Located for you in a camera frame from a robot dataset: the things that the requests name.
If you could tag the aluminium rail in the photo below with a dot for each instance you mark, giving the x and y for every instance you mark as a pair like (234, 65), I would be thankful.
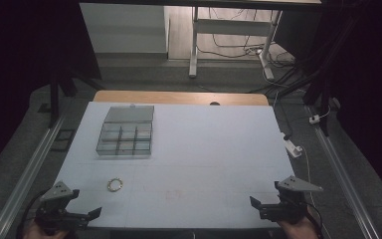
(343, 179)
(26, 176)

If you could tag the white table mat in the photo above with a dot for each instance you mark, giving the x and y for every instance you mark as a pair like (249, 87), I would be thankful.
(199, 156)

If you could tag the person's left hand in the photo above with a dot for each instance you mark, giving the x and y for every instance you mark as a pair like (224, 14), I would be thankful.
(43, 234)

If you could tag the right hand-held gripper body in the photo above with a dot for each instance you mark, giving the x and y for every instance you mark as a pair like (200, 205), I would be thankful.
(288, 202)

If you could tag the white power strip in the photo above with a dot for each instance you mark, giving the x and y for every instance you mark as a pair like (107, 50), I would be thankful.
(293, 147)

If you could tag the small white plug adapter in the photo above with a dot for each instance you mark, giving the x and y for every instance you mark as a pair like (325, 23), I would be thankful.
(314, 119)

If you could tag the black metal stand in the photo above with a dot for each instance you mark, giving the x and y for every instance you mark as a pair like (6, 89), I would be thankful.
(54, 99)

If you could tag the wooden table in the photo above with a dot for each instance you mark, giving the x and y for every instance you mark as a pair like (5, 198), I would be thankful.
(165, 97)

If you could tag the white cabinet panel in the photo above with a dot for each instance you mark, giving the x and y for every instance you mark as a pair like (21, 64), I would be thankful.
(122, 28)

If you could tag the clear plastic compartment box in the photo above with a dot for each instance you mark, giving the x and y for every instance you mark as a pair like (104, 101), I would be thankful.
(126, 134)

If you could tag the person's right hand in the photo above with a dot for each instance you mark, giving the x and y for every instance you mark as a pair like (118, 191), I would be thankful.
(298, 229)

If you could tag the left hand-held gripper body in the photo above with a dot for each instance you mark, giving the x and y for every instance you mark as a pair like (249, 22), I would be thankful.
(57, 207)

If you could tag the white desk frame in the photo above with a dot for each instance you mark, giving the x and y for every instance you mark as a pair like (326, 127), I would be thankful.
(232, 27)

